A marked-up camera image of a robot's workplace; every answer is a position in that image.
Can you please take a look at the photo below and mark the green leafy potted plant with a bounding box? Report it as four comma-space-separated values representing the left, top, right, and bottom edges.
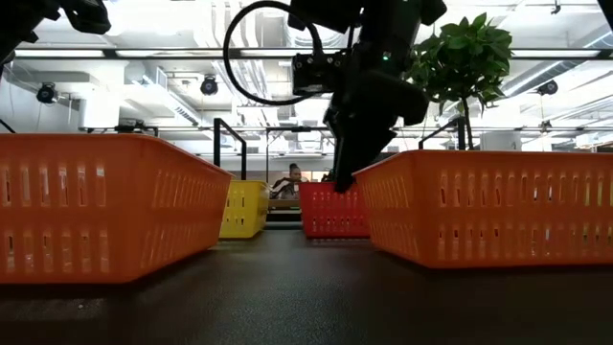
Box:
405, 11, 514, 151

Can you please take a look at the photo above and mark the black looped cable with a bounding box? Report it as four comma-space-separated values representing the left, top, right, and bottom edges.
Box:
222, 0, 328, 107

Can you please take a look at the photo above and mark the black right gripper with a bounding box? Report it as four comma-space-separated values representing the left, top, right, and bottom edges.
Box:
324, 65, 430, 195

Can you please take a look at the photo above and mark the person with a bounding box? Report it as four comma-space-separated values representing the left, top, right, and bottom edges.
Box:
269, 162, 308, 200

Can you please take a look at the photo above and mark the red plastic basket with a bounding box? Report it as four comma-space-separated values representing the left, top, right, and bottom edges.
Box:
299, 180, 372, 240

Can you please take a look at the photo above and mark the black horizontal frame rail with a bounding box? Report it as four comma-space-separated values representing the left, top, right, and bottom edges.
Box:
78, 125, 613, 134

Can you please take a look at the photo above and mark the long ceiling light bar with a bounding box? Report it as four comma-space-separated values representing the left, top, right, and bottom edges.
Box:
12, 46, 613, 60

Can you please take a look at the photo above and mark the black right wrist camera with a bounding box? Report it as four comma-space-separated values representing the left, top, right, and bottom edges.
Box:
291, 50, 354, 96

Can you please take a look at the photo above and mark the orange plastic basket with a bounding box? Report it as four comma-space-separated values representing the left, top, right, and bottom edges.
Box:
0, 132, 235, 285
352, 149, 613, 269

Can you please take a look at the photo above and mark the yellow plastic basket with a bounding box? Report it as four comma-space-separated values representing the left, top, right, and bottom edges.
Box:
218, 179, 271, 240

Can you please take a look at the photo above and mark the black round ceiling device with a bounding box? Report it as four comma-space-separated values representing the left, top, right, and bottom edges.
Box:
199, 74, 220, 97
536, 78, 560, 97
35, 81, 59, 105

